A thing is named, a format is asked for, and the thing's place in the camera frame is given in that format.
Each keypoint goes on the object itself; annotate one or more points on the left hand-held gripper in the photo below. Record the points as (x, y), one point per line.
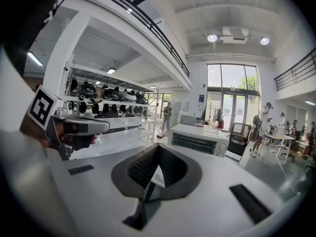
(81, 121)

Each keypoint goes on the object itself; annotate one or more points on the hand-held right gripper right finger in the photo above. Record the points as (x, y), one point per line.
(177, 171)

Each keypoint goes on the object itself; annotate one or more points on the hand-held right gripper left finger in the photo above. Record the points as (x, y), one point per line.
(140, 169)

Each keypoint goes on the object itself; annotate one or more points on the white toaster oven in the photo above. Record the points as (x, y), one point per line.
(197, 134)

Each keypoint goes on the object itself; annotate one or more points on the person's left forearm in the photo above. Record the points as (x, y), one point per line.
(33, 132)

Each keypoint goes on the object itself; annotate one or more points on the person's left hand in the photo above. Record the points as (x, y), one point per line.
(61, 134)

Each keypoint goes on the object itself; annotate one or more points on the white metal shelving rack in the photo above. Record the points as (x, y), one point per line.
(133, 130)

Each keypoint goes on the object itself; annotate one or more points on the long fluorescent ceiling light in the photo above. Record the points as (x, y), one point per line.
(111, 70)
(35, 59)

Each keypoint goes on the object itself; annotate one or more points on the white tall cabinet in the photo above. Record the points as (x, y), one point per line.
(176, 112)

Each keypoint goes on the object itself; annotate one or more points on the black mesh office chair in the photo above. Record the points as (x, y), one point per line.
(237, 142)

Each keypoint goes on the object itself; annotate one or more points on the coat rack with clothes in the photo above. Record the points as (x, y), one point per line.
(214, 115)

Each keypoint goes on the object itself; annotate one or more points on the glass entrance doors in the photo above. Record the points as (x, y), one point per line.
(233, 95)

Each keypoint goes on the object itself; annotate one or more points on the white desk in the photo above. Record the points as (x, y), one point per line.
(284, 137)

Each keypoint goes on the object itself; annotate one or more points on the black mezzanine railing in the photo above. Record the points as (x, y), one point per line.
(158, 32)
(296, 73)

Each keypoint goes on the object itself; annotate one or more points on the round ceiling light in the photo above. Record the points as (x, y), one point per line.
(264, 41)
(212, 37)

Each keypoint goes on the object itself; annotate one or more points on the ceiling air conditioner unit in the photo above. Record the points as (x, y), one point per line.
(234, 35)

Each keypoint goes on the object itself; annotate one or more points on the blue wall poster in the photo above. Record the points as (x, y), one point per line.
(201, 99)

